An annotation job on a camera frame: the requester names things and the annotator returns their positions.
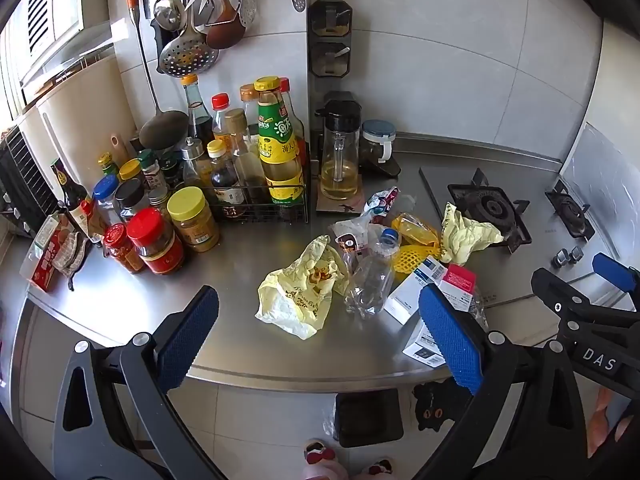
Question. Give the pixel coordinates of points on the red food packet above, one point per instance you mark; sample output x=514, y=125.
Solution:
x=47, y=260

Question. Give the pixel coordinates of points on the yellow foam fruit net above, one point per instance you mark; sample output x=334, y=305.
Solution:
x=410, y=258

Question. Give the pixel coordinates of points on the black dish rack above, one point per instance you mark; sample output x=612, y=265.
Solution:
x=25, y=180

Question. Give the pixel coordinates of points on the foil splash guard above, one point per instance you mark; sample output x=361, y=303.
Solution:
x=605, y=175

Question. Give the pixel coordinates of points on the clear plastic bottle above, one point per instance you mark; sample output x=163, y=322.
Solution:
x=370, y=280

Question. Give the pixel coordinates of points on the white box blue label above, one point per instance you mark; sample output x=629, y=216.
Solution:
x=405, y=295

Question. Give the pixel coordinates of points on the steel gas hob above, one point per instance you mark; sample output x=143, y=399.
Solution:
x=540, y=270

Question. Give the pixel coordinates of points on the small dark bottle yellow cap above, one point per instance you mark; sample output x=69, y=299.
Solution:
x=222, y=180

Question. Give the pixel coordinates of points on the white window frame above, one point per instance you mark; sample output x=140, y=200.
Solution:
x=65, y=10

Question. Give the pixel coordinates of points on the black jar stand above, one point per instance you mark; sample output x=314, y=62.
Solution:
x=391, y=167

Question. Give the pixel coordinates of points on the green cap spice bottle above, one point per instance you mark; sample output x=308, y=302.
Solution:
x=152, y=175

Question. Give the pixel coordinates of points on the small red lid chili jar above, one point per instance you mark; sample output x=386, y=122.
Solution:
x=122, y=252

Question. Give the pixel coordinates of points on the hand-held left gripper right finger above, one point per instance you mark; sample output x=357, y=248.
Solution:
x=450, y=340

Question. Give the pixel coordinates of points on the glass oil dispenser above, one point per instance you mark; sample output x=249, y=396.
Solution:
x=340, y=175

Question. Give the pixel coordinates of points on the blue lid jar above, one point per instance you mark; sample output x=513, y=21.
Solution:
x=105, y=200

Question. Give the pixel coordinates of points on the yellow snack packet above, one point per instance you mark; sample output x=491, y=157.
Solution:
x=415, y=227

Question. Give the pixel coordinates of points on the white box dark label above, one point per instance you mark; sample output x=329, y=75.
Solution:
x=419, y=342

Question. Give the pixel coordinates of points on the small black burner grate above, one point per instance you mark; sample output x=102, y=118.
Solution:
x=570, y=210

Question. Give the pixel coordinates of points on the large yellow oil bottle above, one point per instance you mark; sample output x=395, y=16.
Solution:
x=275, y=150

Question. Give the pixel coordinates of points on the metal cap cruet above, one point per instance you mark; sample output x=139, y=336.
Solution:
x=192, y=160

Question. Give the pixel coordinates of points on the large black burner grate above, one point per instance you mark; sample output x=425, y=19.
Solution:
x=492, y=207

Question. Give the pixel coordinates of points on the patterned food packet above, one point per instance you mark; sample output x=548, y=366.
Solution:
x=70, y=255

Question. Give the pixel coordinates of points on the black trash bin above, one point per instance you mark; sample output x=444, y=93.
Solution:
x=370, y=420

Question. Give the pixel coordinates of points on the crumpled pale yellow paper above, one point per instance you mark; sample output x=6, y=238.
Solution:
x=465, y=235

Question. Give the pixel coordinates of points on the dark bottle yellow label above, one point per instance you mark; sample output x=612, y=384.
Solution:
x=72, y=200

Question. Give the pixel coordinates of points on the white cutting board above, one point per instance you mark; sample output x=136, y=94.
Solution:
x=85, y=110

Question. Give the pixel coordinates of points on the clear plastic wrapper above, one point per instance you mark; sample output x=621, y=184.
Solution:
x=407, y=206

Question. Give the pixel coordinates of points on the cardboard coaster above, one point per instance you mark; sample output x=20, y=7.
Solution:
x=345, y=207

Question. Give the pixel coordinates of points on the brown wooden spoon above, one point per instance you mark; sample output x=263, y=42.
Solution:
x=225, y=30

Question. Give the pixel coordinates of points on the large red lid jar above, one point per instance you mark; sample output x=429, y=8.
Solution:
x=155, y=250

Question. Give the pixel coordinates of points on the red cap bottle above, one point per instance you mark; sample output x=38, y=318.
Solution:
x=220, y=115

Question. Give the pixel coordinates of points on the pink and white box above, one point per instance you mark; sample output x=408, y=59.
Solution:
x=457, y=280

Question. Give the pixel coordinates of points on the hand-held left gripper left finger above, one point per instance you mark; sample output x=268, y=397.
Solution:
x=190, y=335

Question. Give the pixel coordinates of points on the steel skimmer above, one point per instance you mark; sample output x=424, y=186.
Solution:
x=187, y=57

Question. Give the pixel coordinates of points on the black wok ladle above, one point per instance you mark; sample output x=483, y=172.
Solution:
x=162, y=130

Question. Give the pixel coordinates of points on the red label bottle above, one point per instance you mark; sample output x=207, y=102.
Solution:
x=287, y=105

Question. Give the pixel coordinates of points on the small yellow lid jar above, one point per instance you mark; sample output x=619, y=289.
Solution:
x=131, y=170

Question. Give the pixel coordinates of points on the pale yellow plastic bag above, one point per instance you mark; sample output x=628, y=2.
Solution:
x=300, y=290

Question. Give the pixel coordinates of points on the clear bag brown label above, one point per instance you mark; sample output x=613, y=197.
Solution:
x=347, y=242

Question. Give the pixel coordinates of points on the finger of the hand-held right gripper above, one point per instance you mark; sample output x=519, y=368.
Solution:
x=555, y=290
x=612, y=270

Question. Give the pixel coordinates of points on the black lid jar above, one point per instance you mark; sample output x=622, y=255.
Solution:
x=131, y=197

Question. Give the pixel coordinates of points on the steel hob knob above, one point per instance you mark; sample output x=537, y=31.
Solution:
x=577, y=254
x=561, y=260

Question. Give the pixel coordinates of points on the black wall seasoning box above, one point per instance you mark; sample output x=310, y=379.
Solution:
x=330, y=60
x=330, y=17

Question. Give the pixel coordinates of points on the person's right hand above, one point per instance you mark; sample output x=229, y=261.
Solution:
x=607, y=427

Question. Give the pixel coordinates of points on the dark sauce bottle orange cap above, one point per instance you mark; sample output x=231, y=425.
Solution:
x=197, y=120

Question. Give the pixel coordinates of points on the gold cap bottle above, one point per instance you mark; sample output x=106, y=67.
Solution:
x=248, y=105

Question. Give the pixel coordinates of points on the pink slipper red bow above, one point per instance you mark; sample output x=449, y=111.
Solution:
x=381, y=468
x=320, y=452

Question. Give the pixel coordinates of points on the brown cap bottle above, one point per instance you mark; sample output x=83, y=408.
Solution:
x=240, y=160

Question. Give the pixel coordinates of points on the red white snack wrapper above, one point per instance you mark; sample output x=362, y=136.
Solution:
x=380, y=200

